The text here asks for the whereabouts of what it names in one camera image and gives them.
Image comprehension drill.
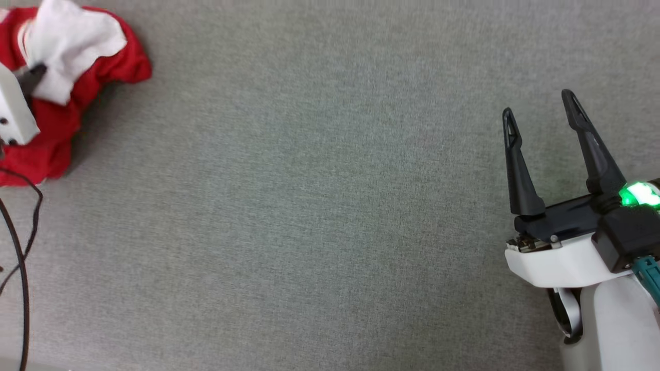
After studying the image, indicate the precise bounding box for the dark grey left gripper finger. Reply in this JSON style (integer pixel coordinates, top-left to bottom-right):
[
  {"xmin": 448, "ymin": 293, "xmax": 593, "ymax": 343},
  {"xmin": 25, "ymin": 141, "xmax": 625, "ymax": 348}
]
[{"xmin": 15, "ymin": 63, "xmax": 48, "ymax": 99}]

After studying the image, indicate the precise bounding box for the red and white garment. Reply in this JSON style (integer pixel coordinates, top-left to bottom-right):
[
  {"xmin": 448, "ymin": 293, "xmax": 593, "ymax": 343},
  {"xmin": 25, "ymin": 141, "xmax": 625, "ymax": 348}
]
[{"xmin": 0, "ymin": 0, "xmax": 153, "ymax": 187}]

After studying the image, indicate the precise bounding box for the teal right camera connector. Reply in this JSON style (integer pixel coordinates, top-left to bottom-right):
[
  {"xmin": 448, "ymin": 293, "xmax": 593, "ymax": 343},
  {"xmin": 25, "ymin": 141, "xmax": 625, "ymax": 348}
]
[{"xmin": 632, "ymin": 255, "xmax": 660, "ymax": 310}]

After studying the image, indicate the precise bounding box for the thin black cable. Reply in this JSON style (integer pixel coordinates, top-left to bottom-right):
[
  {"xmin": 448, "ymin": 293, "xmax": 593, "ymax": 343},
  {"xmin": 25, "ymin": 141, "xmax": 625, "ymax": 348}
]
[{"xmin": 0, "ymin": 166, "xmax": 44, "ymax": 295}]

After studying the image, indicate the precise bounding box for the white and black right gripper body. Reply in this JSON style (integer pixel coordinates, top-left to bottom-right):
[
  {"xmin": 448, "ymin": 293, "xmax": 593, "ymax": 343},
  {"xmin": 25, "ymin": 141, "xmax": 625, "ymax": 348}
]
[{"xmin": 504, "ymin": 179, "xmax": 660, "ymax": 289}]

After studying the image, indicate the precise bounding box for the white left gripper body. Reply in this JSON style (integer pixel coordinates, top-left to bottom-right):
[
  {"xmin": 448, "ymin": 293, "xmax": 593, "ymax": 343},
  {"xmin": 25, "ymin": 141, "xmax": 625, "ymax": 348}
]
[{"xmin": 0, "ymin": 62, "xmax": 41, "ymax": 147}]

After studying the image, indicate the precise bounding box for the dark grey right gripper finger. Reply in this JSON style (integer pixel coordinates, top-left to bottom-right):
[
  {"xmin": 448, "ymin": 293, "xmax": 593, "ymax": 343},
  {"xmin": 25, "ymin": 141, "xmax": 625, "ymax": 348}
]
[
  {"xmin": 502, "ymin": 107, "xmax": 547, "ymax": 216},
  {"xmin": 561, "ymin": 89, "xmax": 628, "ymax": 196}
]

